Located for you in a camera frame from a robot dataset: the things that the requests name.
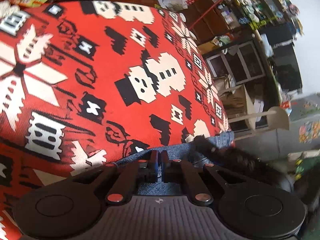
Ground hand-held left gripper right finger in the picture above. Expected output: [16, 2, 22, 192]
[161, 151, 244, 205]

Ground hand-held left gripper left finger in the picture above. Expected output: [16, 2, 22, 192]
[75, 151, 159, 204]

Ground blue denim shorts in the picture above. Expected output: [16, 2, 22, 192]
[116, 130, 235, 197]

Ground beige plastic chair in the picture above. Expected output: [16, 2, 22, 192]
[225, 84, 290, 133]

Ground green christmas printed cloth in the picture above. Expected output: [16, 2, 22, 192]
[294, 151, 320, 240]

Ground colourful fridge magnets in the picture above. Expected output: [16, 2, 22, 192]
[297, 100, 320, 144]

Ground white tote bag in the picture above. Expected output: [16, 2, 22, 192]
[215, 76, 237, 97]

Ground grey refrigerator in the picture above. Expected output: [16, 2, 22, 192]
[287, 92, 320, 160]

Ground white plastic drawer unit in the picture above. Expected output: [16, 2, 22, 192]
[205, 41, 266, 85]

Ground red printed blanket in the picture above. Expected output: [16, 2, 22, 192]
[0, 1, 232, 240]

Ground brown wooden drawer cabinet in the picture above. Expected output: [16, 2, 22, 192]
[184, 0, 237, 44]

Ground black metal shelf rack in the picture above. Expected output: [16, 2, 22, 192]
[217, 0, 304, 38]

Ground red broom handle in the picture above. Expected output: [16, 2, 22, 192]
[187, 0, 227, 30]

